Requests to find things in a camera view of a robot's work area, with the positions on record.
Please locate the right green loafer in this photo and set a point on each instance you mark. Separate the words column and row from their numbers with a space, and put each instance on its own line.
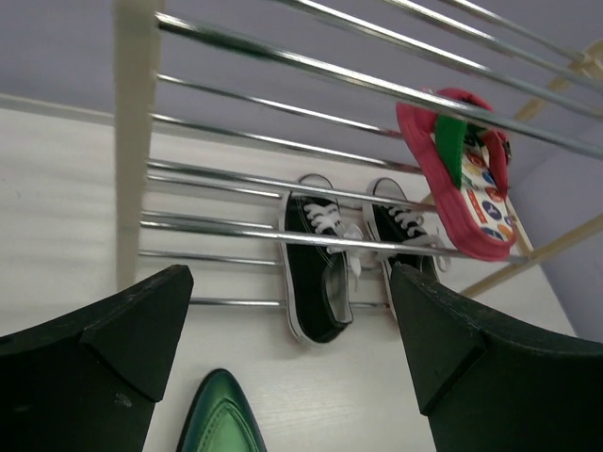
column 220, row 418

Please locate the cream and chrome shoe shelf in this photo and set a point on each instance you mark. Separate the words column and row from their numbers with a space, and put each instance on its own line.
column 137, row 29

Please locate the pink kids sandal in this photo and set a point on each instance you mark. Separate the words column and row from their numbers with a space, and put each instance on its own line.
column 466, row 169

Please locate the black sneaker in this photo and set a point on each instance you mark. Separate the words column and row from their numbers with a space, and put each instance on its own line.
column 401, row 225
column 317, row 277

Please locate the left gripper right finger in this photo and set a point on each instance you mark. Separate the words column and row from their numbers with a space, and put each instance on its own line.
column 487, row 381

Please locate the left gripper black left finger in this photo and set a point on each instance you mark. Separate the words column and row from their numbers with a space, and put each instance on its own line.
column 89, row 380

